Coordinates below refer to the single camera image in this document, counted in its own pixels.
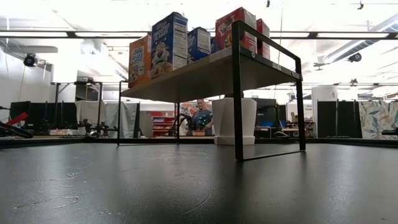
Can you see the grey ceiling duct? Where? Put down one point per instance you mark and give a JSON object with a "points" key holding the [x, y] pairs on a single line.
{"points": [[357, 46]]}

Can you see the person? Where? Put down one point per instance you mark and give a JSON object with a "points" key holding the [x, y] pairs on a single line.
{"points": [[202, 116]]}

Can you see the black partition panel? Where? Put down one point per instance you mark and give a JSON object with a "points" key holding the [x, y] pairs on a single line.
{"points": [[339, 118], [43, 115]]}

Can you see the black ceiling camera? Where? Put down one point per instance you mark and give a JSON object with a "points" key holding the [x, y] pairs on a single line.
{"points": [[354, 57], [30, 59]]}

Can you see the black ceiling rail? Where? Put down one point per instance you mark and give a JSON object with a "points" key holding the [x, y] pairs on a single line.
{"points": [[71, 34]]}

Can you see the red bar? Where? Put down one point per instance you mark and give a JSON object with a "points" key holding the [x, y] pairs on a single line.
{"points": [[18, 119]]}

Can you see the orange Mini Wheats cereal box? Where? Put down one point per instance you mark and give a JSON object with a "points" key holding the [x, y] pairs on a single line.
{"points": [[140, 62]]}

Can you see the black background table stand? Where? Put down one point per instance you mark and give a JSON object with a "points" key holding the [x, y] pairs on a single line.
{"points": [[77, 83]]}

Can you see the red storage rack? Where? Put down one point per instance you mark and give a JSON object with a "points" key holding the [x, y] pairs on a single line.
{"points": [[163, 123]]}

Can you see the red Froot Loops cereal box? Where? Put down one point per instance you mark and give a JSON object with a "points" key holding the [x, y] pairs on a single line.
{"points": [[263, 34], [224, 31]]}

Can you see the black background robot arm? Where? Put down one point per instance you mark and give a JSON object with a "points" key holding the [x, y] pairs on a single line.
{"points": [[189, 119]]}

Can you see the black metal table frame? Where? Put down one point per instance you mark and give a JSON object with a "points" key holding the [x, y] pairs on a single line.
{"points": [[46, 140]]}

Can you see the floral patterned panel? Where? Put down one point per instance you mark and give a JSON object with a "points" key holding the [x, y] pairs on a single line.
{"points": [[377, 119]]}

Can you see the white cloth cover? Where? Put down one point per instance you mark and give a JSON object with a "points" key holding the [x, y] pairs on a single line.
{"points": [[93, 112]]}

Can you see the white hexagonal plant pot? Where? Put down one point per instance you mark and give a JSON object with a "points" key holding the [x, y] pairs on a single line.
{"points": [[224, 121]]}

